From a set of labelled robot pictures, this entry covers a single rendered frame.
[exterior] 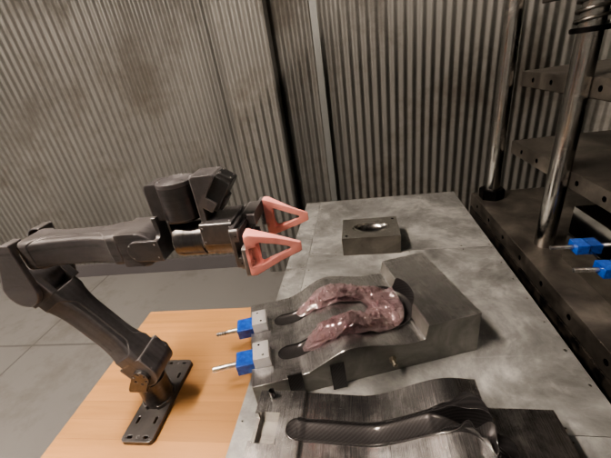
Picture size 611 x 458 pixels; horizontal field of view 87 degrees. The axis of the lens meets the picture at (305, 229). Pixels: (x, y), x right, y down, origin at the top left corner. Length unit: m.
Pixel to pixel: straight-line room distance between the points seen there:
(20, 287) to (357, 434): 0.62
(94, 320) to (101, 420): 0.27
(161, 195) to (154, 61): 2.03
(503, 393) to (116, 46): 2.57
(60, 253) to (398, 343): 0.65
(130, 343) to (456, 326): 0.67
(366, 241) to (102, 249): 0.80
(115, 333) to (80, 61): 2.24
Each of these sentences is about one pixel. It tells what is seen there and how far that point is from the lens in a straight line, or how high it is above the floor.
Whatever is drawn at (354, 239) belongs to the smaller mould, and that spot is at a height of 0.86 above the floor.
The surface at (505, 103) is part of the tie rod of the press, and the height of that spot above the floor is 1.19.
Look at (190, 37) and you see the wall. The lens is 2.39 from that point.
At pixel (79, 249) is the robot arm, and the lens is 0.64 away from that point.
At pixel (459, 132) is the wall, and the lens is 2.36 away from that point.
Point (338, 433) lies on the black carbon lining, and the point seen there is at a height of 0.88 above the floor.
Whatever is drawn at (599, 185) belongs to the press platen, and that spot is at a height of 1.04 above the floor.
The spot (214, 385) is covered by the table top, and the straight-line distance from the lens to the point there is 0.85.
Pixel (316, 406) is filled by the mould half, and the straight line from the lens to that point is 0.65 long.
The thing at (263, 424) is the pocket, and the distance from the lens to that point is 0.68.
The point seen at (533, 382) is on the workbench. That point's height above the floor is 0.80.
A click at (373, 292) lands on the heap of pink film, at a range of 0.83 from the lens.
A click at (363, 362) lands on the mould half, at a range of 0.75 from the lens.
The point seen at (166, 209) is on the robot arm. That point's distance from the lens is 0.51.
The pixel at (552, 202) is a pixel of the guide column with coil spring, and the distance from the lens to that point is 1.23.
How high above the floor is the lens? 1.42
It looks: 27 degrees down
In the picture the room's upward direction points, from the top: 9 degrees counter-clockwise
